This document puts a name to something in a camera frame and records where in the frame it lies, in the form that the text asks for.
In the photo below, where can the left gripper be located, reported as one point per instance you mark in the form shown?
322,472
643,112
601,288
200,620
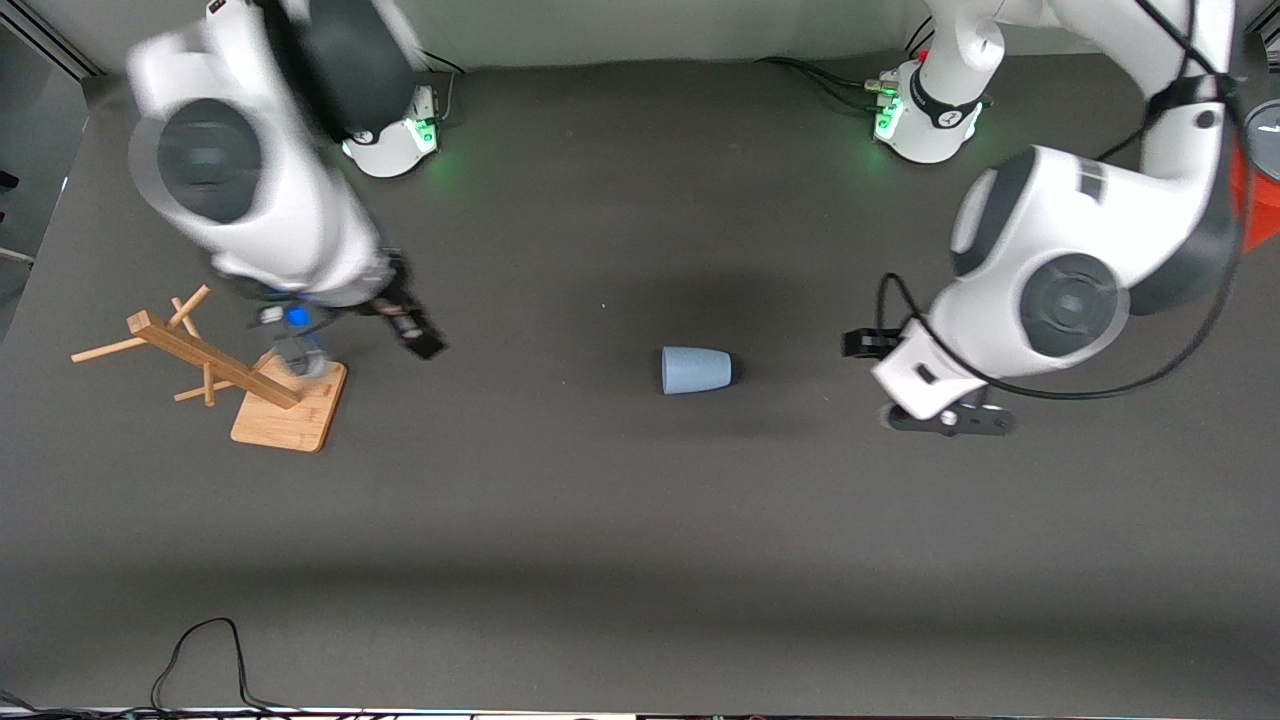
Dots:
866,342

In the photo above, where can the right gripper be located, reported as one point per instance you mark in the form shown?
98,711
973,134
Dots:
398,305

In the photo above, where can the light blue plastic cup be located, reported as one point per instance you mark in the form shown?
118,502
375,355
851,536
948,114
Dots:
695,370

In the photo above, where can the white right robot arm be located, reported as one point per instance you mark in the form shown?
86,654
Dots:
280,220

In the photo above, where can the wooden cup rack stand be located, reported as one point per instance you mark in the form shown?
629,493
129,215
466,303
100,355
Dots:
285,420

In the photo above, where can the orange cylinder with grey lid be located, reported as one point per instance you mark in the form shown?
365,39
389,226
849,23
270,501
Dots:
1262,215

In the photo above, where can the small black edge object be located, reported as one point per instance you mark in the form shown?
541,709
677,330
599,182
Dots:
8,181

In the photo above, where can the dark metal frame rail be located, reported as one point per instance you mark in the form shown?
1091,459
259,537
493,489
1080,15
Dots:
60,45

